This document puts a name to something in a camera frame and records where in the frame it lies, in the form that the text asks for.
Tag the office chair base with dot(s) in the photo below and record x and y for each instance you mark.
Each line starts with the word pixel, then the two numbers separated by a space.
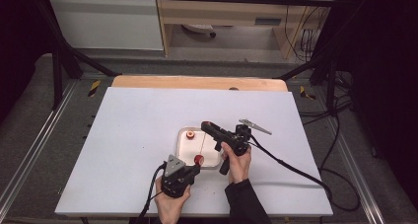
pixel 198 28

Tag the black curtain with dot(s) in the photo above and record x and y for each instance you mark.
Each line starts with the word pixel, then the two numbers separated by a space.
pixel 384 69
pixel 19 36

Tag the white cabinet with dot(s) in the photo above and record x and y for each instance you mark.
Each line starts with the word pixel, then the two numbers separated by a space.
pixel 108 23

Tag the square metal tray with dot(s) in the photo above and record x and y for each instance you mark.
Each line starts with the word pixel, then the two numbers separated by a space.
pixel 190 150

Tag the light wooden desk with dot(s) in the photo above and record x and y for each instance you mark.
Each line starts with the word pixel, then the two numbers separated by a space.
pixel 226 10

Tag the person's right hand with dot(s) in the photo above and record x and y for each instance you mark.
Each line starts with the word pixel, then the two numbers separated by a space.
pixel 240 168

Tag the person's left hand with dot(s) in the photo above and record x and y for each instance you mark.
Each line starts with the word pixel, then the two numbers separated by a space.
pixel 169 209

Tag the aluminium floor rail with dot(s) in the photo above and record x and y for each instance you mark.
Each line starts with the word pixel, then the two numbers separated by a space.
pixel 36 141
pixel 358 174

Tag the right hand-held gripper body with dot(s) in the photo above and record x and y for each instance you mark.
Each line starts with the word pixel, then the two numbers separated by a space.
pixel 241 141

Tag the white table cover board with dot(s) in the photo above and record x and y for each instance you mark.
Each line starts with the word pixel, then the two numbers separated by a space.
pixel 138 125

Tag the yellow black hazard tape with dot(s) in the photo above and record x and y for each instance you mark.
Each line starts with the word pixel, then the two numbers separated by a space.
pixel 94 88
pixel 306 93

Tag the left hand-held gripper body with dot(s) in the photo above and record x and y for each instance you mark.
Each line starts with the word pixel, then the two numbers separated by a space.
pixel 174 181

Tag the thin wooden skewer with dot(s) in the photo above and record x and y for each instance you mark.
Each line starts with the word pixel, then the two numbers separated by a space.
pixel 202 145

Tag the wooden table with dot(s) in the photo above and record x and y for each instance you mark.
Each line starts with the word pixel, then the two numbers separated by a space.
pixel 184 82

